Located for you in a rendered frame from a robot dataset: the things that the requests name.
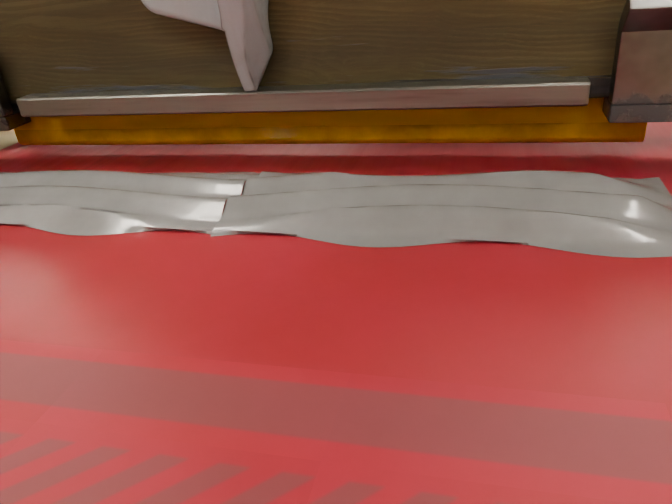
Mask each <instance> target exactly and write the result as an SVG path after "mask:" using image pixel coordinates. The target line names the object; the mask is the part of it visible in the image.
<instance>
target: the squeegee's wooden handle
mask: <svg viewBox="0 0 672 504"><path fill-rule="evenodd" d="M626 1H627V0H269V1H268V19H269V28H270V34H271V38H272V44H273V53H272V55H271V58H270V60H269V63H268V65H267V67H266V70H265V72H264V75H263V77H262V80H261V83H260V85H259V86H287V85H318V84H350V83H381V82H413V81H444V80H476V79H508V78H539V77H571V76H587V77H588V78H589V80H590V82H591V86H590V94H589V98H609V93H610V85H611V78H612V71H613V63H614V56H615V49H616V41H617V34H618V27H619V21H620V18H621V15H622V13H623V10H624V7H625V4H626ZM0 74H1V77H2V80H3V83H4V86H5V89H6V92H7V95H8V98H9V101H10V104H11V106H12V109H13V111H19V108H18V105H17V102H16V100H17V98H20V97H23V96H26V95H29V94H34V93H66V92H97V91H129V90H160V89H192V88H224V87H242V84H241V82H240V79H239V76H238V74H237V71H236V69H235V66H234V63H233V60H232V57H231V54H230V50H229V47H228V43H227V39H226V35H225V31H222V30H219V29H215V28H211V27H207V26H203V25H199V24H195V23H191V22H187V21H182V20H178V19H174V18H170V17H166V16H162V15H158V14H155V13H153V12H151V11H150V10H149V9H147V8H146V7H145V5H144V4H143V3H142V1H141V0H0Z"/></svg>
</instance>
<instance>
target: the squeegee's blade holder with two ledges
mask: <svg viewBox="0 0 672 504"><path fill-rule="evenodd" d="M590 86H591V82H590V80H589V78H588V77H587V76H571V77H539V78H508V79H476V80H444V81H413V82H381V83H350V84H318V85H287V86H259V88H258V90H257V91H249V92H244V89H243V87H224V88H192V89H160V90H129V91H97V92H66V93H34V94H29V95H26V96H23V97H20V98H17V100H16V102H17V105H18V108H19V111H20V114H21V116H23V117H56V116H107V115H158V114H208V113H259V112H310V111H361V110H412V109H462V108H513V107H564V106H586V105H588V103H589V94H590Z"/></svg>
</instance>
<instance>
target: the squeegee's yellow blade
mask: <svg viewBox="0 0 672 504"><path fill-rule="evenodd" d="M603 101H604V98H589V103H588V105H586V106H564V107H513V108H462V109H412V110H361V111H310V112H259V113H208V114H158V115H107V116H56V117H30V118H31V122H29V123H27V124H24V125H22V126H19V127H17V128H15V129H14V130H59V129H135V128H212V127H288V126H365V125H441V124H518V123H594V122H609V121H608V120H607V118H606V116H605V115H604V113H603V111H602V109H603Z"/></svg>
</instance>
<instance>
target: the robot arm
mask: <svg viewBox="0 0 672 504"><path fill-rule="evenodd" d="M141 1H142V3H143V4H144V5H145V7H146V8H147V9H149V10H150V11H151V12H153V13H155V14H158V15H162V16H166V17H170V18H174V19H178V20H182V21H187V22H191V23H195V24H199V25H203V26H207V27H211V28H215V29H219V30H222V31H225V35H226V39H227V43H228V47H229V50H230V54H231V57H232V60H233V63H234V66H235V69H236V71H237V74H238V76H239V79H240V82H241V84H242V87H243V89H244V92H249V91H257V90H258V88H259V85H260V83H261V80H262V77H263V75H264V72H265V70H266V67H267V65H268V63H269V60H270V58H271V55H272V53H273V44H272V38H271V34H270V28H269V19H268V1H269V0H141Z"/></svg>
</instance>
